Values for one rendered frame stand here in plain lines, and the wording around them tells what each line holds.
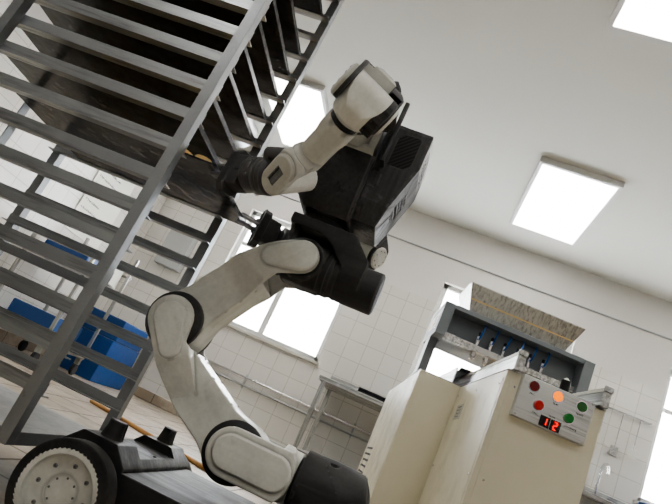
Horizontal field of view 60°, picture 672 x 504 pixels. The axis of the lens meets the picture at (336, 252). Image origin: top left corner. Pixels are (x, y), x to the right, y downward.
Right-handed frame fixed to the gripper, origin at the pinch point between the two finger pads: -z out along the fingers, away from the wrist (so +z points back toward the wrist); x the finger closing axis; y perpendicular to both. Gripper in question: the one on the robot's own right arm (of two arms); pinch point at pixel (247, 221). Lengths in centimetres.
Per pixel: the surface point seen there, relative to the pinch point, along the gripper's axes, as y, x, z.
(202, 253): -9.3, -13.3, -6.1
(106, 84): 13, 9, -51
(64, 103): 10, 0, -57
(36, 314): -338, -54, -52
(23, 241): 16, -36, -47
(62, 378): -19, -63, -23
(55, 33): 3, 17, -70
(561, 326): -36, 43, 159
